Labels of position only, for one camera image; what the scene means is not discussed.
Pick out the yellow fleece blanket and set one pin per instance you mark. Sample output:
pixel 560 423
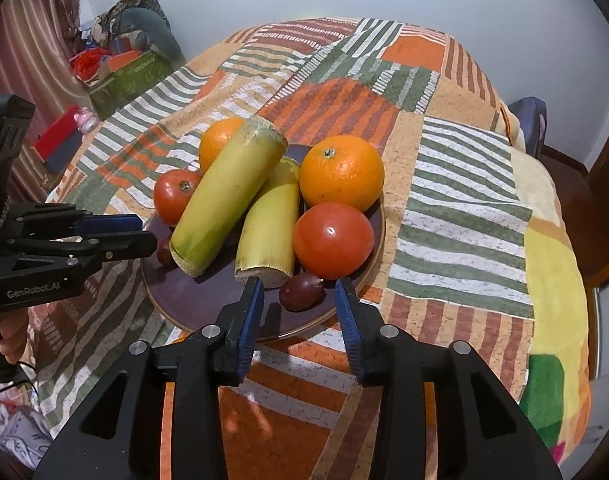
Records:
pixel 552 270

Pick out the purple plate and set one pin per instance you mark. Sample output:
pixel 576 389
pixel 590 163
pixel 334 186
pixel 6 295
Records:
pixel 194 295

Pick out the red tomato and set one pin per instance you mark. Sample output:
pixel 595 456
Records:
pixel 174 195
pixel 332 240

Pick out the person's left hand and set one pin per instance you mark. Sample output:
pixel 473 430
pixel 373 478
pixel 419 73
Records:
pixel 12 335

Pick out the red plastic bag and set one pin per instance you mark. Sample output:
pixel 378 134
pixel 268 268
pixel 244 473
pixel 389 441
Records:
pixel 87 62

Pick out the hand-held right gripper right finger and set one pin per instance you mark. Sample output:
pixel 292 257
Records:
pixel 347 330

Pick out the striped brown curtain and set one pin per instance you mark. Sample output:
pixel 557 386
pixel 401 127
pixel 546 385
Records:
pixel 19 45

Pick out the large orange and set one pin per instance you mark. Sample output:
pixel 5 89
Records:
pixel 342 172
pixel 217 142

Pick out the pink toy figure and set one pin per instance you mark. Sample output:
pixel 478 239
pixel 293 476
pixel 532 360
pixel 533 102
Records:
pixel 87 120

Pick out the green sugarcane piece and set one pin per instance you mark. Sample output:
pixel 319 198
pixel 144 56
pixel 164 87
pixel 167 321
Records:
pixel 224 200
pixel 269 235

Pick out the red box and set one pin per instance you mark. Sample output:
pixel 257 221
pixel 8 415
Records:
pixel 57 142

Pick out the green storage box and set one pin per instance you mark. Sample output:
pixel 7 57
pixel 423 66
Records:
pixel 129 82

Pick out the striped patchwork blanket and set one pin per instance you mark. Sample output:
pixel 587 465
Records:
pixel 449 210

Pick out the orange box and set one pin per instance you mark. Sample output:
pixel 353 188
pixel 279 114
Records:
pixel 122 61

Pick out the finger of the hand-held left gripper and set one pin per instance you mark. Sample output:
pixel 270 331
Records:
pixel 109 221
pixel 124 247

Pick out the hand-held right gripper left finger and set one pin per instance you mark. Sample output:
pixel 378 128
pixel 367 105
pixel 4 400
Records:
pixel 249 320

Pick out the dark red grape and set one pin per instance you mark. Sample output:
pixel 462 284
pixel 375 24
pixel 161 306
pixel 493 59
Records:
pixel 164 254
pixel 299 292

